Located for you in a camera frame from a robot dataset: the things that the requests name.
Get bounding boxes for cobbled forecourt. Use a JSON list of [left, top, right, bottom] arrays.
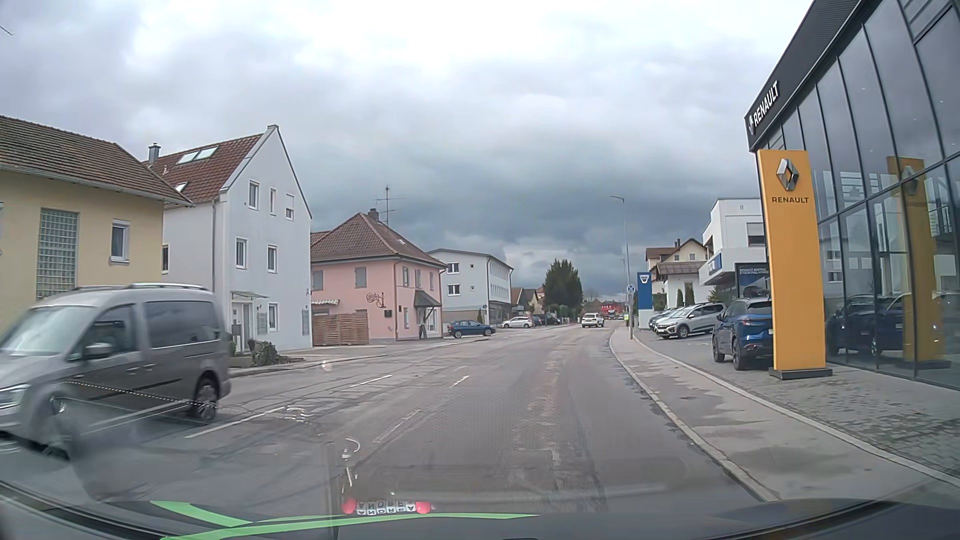
[[634, 330, 960, 477]]

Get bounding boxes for grey asphalt road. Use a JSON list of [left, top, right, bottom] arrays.
[[0, 322, 759, 519]]

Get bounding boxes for lamp post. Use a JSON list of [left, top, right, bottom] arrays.
[[609, 195, 635, 340]]

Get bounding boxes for glass car dealership building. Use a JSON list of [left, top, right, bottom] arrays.
[[744, 0, 960, 391]]

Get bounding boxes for grey pavement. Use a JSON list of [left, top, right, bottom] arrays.
[[608, 328, 960, 504]]

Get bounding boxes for dark conifer tree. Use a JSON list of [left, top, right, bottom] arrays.
[[542, 258, 585, 313]]

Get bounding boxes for car's own bonnet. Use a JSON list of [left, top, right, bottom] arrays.
[[0, 480, 960, 540]]

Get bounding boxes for yellow house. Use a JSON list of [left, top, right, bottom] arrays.
[[0, 115, 193, 331]]

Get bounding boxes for pink house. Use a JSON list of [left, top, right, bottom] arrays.
[[310, 208, 448, 346]]

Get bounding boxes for white flat-fronted building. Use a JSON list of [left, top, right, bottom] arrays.
[[427, 248, 515, 326]]

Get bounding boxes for white gabled house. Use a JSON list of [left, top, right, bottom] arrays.
[[145, 124, 314, 354]]

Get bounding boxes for grey van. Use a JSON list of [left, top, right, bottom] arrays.
[[0, 282, 233, 457]]

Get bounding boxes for cream house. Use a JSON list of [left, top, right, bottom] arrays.
[[645, 237, 712, 310]]

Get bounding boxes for blue pylon sign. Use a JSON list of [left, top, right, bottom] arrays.
[[636, 272, 654, 330]]

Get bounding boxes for white modern building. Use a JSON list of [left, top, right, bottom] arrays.
[[698, 198, 769, 303]]

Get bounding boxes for road markings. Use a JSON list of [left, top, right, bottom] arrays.
[[183, 373, 471, 441]]

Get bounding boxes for yellow dealership pylon sign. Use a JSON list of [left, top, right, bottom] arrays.
[[755, 147, 834, 381]]

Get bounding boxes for silver car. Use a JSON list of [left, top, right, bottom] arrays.
[[654, 302, 727, 341]]

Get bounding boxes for wooden fence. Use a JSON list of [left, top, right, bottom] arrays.
[[312, 311, 370, 347]]

